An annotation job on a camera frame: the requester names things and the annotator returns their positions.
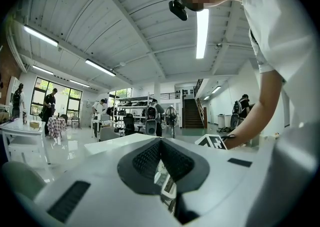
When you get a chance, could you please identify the large white table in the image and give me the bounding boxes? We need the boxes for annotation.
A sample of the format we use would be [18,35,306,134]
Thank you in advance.
[0,118,51,166]

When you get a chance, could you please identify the black stair railing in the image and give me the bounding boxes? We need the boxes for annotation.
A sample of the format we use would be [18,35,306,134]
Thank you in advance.
[194,78,204,97]

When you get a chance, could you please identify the small white table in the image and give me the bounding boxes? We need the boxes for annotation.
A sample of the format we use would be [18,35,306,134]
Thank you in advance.
[91,118,115,142]

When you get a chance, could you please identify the white cabinet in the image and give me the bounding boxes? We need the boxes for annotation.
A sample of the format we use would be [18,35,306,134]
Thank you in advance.
[216,113,232,129]

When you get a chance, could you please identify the large black-framed window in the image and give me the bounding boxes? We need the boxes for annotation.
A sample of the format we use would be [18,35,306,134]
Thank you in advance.
[29,77,83,120]

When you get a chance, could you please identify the small black-framed window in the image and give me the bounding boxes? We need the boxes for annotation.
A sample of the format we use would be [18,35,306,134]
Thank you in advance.
[108,87,133,99]

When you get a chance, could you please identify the white metal storage rack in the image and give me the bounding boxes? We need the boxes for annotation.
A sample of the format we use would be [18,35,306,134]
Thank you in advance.
[113,92,155,133]

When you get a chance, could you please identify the grey black backpack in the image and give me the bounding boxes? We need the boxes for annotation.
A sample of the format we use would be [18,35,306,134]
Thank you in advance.
[11,92,21,109]

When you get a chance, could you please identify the black standing fan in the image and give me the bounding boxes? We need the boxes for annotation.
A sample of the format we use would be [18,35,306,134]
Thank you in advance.
[164,105,179,139]

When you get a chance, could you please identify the grey hard case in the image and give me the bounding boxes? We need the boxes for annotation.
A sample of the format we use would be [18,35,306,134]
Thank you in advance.
[229,113,240,129]
[145,119,158,136]

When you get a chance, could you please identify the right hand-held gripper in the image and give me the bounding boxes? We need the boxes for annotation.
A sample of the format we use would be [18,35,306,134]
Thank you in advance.
[194,133,228,150]

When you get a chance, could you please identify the black mezzanine railing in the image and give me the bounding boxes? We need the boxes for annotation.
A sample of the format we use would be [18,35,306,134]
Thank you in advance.
[159,92,181,101]

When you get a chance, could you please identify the person's white shirt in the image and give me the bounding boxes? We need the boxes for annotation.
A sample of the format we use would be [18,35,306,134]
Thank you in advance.
[231,0,320,134]

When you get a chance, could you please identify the row of black hanging items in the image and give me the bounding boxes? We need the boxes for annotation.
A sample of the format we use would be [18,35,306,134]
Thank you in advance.
[176,89,195,97]

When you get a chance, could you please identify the table with chequered cloth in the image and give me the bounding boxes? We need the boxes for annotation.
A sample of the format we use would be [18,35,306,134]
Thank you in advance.
[46,116,67,139]

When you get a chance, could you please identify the black head camera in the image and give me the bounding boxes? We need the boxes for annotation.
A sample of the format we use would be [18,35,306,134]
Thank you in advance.
[168,0,189,21]

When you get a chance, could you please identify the dark wooden staircase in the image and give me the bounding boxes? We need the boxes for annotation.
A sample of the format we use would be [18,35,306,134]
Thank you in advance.
[181,98,208,129]

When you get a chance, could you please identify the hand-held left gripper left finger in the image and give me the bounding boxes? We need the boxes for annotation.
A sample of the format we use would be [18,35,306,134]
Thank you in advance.
[33,137,181,227]

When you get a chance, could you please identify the pale shell chair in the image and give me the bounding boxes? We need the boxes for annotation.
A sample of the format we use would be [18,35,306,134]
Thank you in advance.
[1,161,47,202]
[99,126,121,142]

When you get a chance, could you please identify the black red backpack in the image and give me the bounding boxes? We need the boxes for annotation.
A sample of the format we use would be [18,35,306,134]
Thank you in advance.
[146,103,158,121]

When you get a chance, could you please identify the black folding chair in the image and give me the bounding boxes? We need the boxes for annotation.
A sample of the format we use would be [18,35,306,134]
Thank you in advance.
[71,115,81,130]

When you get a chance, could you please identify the black office chair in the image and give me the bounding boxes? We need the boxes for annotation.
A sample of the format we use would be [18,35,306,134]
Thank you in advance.
[122,113,145,136]

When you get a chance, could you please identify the person's right forearm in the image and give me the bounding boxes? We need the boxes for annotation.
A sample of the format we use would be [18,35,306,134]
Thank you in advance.
[223,100,270,151]

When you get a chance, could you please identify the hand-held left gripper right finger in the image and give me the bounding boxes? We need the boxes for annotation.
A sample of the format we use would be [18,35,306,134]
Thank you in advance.
[159,137,258,227]

